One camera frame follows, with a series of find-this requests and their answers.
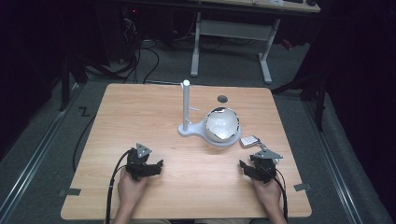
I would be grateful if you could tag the white stand with post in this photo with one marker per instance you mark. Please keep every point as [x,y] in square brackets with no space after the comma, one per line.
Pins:
[186,109]

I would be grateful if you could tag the person's right hand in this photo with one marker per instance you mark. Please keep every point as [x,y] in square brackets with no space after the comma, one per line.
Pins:
[267,194]

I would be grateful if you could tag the dark round table grommet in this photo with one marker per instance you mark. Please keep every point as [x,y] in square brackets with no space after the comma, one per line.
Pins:
[222,99]

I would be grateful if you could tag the person's left hand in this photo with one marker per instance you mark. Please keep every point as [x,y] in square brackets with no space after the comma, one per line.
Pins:
[130,189]

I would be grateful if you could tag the wooden desk with white legs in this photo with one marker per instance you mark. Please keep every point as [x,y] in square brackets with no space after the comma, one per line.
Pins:
[236,31]

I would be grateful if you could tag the grey tape strip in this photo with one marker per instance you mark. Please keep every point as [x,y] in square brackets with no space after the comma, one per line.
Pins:
[71,192]
[302,187]

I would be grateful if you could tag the metal floor rail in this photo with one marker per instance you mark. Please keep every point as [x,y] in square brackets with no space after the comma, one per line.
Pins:
[333,161]
[34,155]

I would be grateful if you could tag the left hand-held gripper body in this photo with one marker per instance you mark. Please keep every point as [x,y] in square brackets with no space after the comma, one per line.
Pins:
[139,159]

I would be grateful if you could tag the black metal stand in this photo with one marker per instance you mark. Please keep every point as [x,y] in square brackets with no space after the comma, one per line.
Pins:
[314,93]
[67,81]

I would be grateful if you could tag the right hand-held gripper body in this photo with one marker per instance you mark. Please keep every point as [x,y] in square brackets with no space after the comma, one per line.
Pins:
[265,168]

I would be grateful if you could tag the white bowl with silver rim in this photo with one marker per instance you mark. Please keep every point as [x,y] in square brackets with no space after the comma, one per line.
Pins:
[221,124]

